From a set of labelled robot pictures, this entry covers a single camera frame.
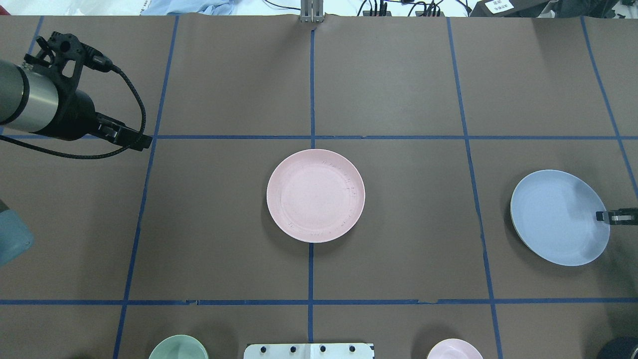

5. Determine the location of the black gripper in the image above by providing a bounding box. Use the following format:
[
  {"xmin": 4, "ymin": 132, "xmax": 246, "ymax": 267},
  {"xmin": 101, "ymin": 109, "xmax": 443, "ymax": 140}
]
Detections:
[{"xmin": 23, "ymin": 31, "xmax": 152, "ymax": 152}]

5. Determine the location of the blue plate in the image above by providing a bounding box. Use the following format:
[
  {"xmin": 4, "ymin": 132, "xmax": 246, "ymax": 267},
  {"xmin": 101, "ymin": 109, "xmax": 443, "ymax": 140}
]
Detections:
[{"xmin": 509, "ymin": 170, "xmax": 611, "ymax": 267}]

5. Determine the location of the pink plate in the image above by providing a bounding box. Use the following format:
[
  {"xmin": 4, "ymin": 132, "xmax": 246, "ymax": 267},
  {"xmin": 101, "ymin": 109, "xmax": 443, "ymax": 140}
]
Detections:
[{"xmin": 265, "ymin": 149, "xmax": 365, "ymax": 244}]

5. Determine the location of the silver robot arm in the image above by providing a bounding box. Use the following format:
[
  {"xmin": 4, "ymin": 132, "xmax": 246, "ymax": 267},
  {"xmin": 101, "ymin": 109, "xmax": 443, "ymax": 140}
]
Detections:
[{"xmin": 1, "ymin": 31, "xmax": 153, "ymax": 161}]

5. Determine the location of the clear plastic bag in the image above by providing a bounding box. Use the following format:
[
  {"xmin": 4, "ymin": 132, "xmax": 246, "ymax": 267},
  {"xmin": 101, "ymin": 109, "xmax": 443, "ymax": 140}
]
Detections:
[{"xmin": 0, "ymin": 0, "xmax": 151, "ymax": 16}]

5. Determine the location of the dark blue pot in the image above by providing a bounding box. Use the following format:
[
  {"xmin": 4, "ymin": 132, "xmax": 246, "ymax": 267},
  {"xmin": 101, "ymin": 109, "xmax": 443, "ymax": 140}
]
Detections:
[{"xmin": 596, "ymin": 337, "xmax": 638, "ymax": 359}]

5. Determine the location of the light blue cloth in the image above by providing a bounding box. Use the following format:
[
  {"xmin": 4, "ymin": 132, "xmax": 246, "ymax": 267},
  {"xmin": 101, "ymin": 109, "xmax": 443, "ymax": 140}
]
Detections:
[{"xmin": 141, "ymin": 0, "xmax": 235, "ymax": 16}]

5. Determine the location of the pink bowl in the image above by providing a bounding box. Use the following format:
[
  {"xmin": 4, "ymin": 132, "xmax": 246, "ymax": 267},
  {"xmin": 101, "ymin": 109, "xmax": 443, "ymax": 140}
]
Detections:
[{"xmin": 426, "ymin": 339, "xmax": 483, "ymax": 359}]

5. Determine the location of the black labelled box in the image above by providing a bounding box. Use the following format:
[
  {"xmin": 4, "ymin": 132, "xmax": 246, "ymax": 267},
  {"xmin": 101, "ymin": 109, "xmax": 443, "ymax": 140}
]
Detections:
[{"xmin": 470, "ymin": 0, "xmax": 550, "ymax": 18}]

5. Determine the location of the green bowl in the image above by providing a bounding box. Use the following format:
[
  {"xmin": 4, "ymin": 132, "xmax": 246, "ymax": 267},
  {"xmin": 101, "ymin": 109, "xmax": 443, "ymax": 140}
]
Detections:
[{"xmin": 148, "ymin": 335, "xmax": 209, "ymax": 359}]

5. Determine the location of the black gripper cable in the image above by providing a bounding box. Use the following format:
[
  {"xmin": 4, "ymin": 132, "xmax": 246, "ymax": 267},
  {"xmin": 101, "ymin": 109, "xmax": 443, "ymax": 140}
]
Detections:
[{"xmin": 0, "ymin": 65, "xmax": 148, "ymax": 160}]

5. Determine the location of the aluminium frame post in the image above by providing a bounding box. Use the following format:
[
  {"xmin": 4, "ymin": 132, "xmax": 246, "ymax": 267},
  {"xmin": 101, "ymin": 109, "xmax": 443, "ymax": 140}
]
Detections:
[{"xmin": 300, "ymin": 0, "xmax": 325, "ymax": 23}]

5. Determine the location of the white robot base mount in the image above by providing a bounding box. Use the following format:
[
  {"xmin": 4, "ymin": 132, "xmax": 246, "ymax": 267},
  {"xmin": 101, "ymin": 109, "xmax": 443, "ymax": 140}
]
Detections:
[{"xmin": 243, "ymin": 343, "xmax": 375, "ymax": 359}]

